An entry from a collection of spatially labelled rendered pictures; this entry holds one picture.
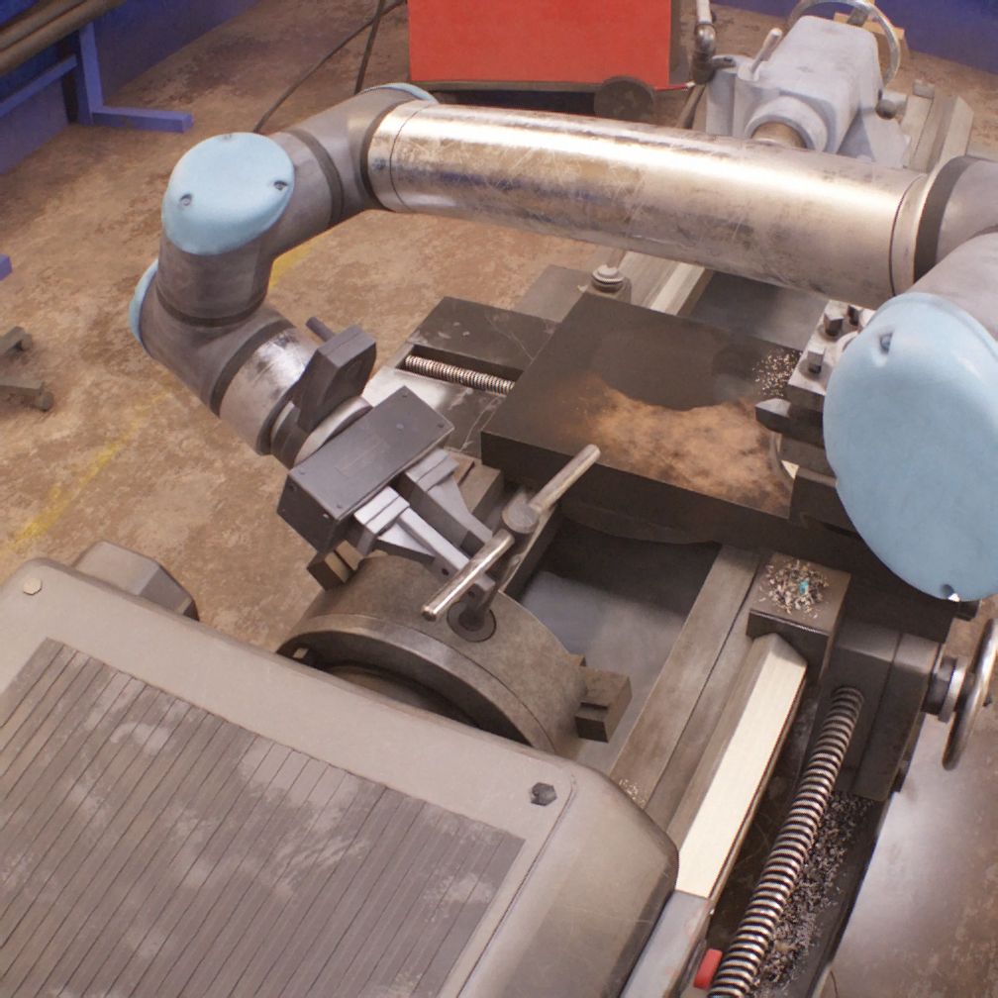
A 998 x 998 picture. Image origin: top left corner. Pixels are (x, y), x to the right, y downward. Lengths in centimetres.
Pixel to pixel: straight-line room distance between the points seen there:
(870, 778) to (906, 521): 120
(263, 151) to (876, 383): 53
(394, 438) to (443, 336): 87
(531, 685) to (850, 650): 63
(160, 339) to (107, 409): 230
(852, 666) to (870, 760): 17
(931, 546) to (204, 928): 41
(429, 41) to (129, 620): 359
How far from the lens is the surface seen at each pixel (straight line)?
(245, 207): 88
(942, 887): 234
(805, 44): 215
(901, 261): 67
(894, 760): 168
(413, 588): 101
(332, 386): 92
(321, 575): 106
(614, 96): 430
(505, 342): 181
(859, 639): 156
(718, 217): 74
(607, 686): 105
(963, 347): 50
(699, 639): 149
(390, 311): 344
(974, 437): 49
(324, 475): 93
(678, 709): 142
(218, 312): 95
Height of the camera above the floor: 194
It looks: 43 degrees down
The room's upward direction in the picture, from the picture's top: straight up
